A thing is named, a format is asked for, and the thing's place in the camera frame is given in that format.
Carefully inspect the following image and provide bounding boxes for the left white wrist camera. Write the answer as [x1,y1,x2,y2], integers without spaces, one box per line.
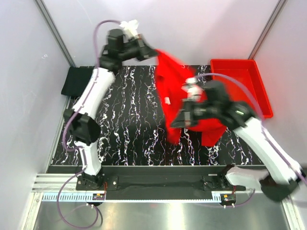
[119,19,139,40]

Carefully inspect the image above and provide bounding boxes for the folded black t shirt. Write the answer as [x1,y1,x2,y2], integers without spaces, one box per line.
[61,67,94,97]

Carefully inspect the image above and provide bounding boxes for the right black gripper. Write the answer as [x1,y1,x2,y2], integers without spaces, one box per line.
[168,98,216,129]

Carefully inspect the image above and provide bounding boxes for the small electronics board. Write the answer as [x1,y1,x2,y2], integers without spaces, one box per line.
[92,193,106,201]
[221,194,236,202]

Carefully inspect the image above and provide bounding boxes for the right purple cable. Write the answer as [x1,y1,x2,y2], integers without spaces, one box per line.
[189,73,307,208]

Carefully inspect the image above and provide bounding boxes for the purple cable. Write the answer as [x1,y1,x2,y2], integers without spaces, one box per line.
[56,19,124,228]
[189,73,307,208]

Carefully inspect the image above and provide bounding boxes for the red t shirt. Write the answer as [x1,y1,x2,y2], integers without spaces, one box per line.
[155,49,226,147]

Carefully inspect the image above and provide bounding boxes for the aluminium table edge rail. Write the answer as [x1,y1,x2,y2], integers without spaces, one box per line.
[32,172,293,194]

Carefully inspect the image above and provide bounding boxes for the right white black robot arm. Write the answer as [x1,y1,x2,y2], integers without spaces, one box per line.
[170,78,307,202]

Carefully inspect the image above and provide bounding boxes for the aluminium frame post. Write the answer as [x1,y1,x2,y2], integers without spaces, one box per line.
[34,0,76,67]
[248,0,288,60]

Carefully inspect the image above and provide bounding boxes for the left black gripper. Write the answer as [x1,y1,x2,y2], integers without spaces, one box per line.
[118,34,157,62]

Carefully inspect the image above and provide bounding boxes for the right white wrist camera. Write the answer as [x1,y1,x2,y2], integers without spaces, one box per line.
[181,77,203,102]

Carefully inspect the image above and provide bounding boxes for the right aluminium frame post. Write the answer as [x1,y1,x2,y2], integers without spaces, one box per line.
[248,0,288,60]

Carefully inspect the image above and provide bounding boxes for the left small electronics board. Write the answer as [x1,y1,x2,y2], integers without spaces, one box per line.
[92,193,106,201]

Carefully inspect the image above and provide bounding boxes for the red plastic bin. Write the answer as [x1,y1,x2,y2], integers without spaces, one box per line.
[210,59,273,119]

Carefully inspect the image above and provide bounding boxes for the right small electronics board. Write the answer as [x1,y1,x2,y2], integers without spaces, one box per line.
[221,194,236,202]

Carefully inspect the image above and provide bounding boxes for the left aluminium frame post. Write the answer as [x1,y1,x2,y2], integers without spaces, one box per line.
[34,0,76,67]

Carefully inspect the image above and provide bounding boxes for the white slotted cable duct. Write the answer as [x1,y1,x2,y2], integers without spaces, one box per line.
[42,192,222,204]

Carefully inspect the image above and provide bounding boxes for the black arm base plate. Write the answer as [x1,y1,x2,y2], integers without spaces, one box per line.
[47,165,267,201]

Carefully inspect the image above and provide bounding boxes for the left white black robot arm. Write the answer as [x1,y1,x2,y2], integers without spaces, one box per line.
[63,28,157,190]

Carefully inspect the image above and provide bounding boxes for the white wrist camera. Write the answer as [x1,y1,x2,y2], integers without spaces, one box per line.
[119,19,139,40]
[181,77,203,102]

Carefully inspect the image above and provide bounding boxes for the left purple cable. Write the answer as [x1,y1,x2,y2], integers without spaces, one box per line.
[56,19,124,228]

